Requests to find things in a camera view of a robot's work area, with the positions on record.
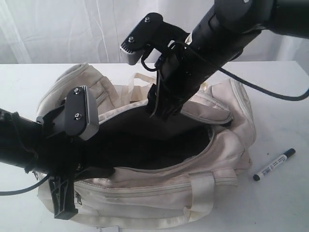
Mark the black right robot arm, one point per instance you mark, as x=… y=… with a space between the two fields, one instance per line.
x=230 y=25

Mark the black and white marker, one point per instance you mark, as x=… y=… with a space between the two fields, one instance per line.
x=274 y=164

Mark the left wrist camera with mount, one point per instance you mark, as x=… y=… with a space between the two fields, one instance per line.
x=79 y=113

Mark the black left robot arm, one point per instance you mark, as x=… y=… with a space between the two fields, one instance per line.
x=12 y=148

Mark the cream fabric duffel bag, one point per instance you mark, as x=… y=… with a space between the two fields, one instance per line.
x=158 y=184

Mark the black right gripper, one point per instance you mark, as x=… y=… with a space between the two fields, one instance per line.
x=179 y=77

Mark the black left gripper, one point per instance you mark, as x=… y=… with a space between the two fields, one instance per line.
x=56 y=146

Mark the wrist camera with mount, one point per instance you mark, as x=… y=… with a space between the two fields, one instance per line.
x=150 y=33
x=79 y=113

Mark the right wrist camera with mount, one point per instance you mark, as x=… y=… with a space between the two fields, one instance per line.
x=150 y=33

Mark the white curtain backdrop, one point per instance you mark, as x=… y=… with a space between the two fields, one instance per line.
x=76 y=31

